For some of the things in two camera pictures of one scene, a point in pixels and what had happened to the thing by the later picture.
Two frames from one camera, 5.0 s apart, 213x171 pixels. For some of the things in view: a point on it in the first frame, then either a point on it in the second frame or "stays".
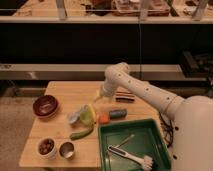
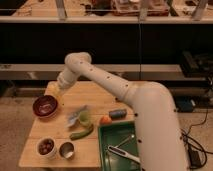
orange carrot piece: x=103 y=118 stays
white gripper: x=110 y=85 → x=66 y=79
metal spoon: x=126 y=140 stays
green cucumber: x=78 y=135 stays
